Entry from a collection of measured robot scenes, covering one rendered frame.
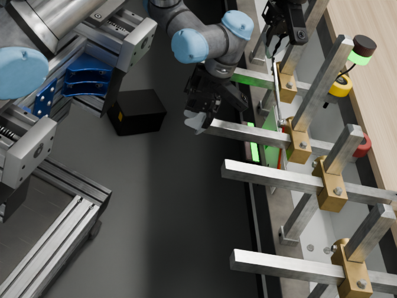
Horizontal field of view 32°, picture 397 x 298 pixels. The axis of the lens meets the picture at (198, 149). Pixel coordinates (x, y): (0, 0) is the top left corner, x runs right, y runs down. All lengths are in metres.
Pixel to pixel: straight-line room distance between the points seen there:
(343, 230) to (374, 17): 0.84
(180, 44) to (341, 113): 0.76
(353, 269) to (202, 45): 0.57
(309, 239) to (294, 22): 0.60
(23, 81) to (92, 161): 1.60
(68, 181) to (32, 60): 1.24
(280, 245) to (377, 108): 0.52
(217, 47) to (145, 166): 1.36
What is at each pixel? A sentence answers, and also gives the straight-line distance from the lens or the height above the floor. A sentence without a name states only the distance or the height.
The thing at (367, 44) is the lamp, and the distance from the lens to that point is 1.74.
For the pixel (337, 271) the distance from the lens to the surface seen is 1.46.
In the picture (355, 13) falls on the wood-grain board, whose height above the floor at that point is 0.90.
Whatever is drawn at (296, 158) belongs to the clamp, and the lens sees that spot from 1.84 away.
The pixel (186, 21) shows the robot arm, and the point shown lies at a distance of 1.56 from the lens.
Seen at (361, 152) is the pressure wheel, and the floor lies 0.89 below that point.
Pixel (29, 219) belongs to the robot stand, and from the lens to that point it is 2.28.
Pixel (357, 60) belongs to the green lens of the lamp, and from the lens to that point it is 1.74.
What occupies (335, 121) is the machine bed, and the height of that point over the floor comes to 0.76.
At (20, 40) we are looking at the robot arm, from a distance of 1.19.
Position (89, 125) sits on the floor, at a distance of 2.94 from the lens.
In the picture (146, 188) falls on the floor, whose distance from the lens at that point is 2.76.
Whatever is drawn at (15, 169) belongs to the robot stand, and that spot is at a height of 0.96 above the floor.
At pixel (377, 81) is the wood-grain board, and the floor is 0.90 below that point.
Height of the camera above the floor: 1.97
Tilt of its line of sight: 41 degrees down
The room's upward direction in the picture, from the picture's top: 24 degrees clockwise
